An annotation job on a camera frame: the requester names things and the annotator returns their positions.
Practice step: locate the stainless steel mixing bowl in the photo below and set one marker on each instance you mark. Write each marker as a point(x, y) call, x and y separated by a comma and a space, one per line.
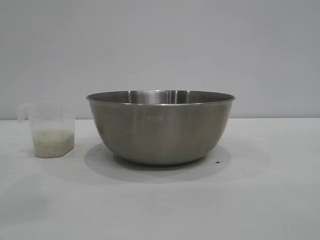
point(160, 132)

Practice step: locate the clear plastic measuring cup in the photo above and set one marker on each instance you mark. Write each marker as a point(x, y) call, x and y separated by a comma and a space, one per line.
point(50, 117)

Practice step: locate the white rice grains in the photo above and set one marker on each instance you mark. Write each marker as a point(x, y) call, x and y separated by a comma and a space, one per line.
point(52, 145)

